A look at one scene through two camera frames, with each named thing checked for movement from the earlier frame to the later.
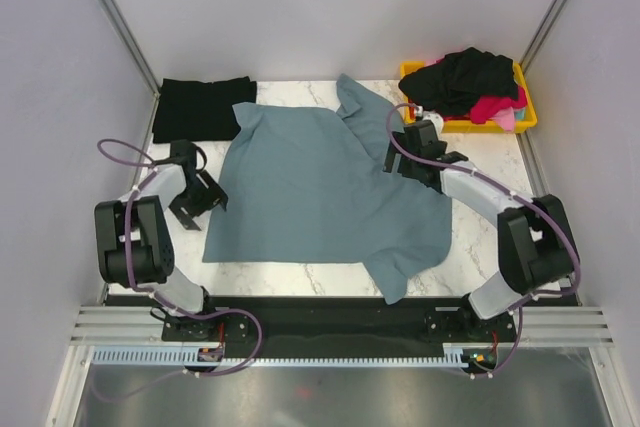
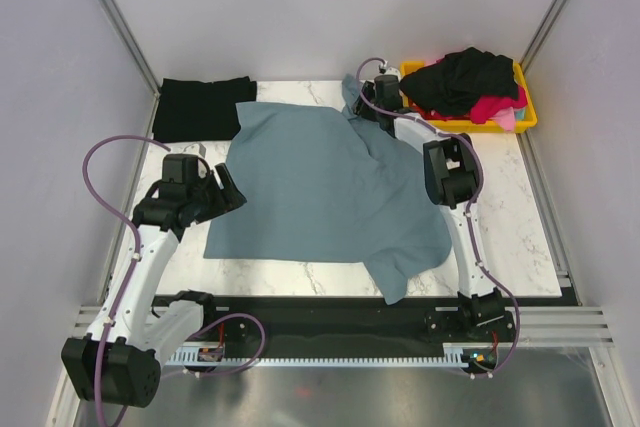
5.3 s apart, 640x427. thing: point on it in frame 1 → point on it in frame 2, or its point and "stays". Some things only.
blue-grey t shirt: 309,186 stays
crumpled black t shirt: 458,80 stays
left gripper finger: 186,220 → 232,197
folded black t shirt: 197,110 stays
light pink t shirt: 506,118 stays
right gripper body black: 407,165 → 367,110
